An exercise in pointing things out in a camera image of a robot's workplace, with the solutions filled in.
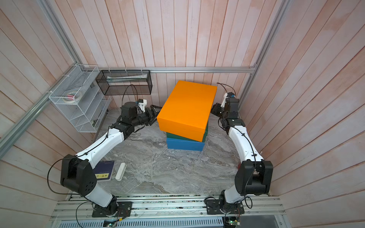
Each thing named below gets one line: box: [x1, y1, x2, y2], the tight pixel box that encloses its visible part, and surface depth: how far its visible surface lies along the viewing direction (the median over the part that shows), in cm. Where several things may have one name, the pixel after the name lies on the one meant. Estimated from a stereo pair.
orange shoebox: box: [156, 80, 218, 143], surface depth 71 cm
